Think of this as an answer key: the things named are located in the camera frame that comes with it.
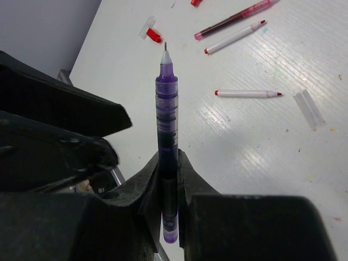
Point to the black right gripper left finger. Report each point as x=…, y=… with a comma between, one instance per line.
x=122, y=225

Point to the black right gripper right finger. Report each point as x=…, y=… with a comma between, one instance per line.
x=213, y=226

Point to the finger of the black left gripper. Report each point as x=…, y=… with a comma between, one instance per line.
x=32, y=94
x=36, y=156

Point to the purple pen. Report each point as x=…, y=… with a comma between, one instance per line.
x=167, y=136

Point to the clear pen cap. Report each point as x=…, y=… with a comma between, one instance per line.
x=309, y=109

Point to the red marker cap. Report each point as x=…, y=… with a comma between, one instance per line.
x=148, y=31
x=195, y=3

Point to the pink pen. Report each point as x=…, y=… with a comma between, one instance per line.
x=262, y=5

